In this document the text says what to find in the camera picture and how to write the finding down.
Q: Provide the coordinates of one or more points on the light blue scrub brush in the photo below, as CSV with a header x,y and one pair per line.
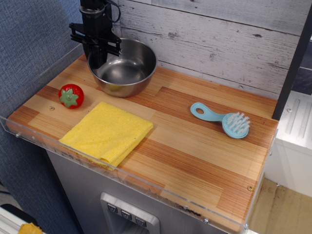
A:
x,y
235,125

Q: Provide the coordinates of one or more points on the red toy tomato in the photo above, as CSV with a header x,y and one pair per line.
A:
x,y
71,96

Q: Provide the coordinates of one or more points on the yellow object bottom left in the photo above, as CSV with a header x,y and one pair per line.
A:
x,y
30,228

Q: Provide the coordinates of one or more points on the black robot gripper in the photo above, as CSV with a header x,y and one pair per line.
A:
x,y
95,33

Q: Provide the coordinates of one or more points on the stainless steel bowl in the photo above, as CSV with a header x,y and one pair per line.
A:
x,y
128,74

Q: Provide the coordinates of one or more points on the clear acrylic table guard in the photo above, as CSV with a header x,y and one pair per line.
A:
x,y
184,161

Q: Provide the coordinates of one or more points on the grey cabinet with dispenser panel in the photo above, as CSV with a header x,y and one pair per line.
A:
x,y
104,205

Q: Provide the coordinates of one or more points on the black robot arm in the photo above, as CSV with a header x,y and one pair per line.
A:
x,y
115,11

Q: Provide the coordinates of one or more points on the white side cabinet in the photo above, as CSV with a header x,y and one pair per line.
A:
x,y
290,160

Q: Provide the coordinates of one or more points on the yellow folded cloth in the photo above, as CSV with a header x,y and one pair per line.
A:
x,y
107,134

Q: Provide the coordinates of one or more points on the black right vertical post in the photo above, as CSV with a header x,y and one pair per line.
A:
x,y
294,67

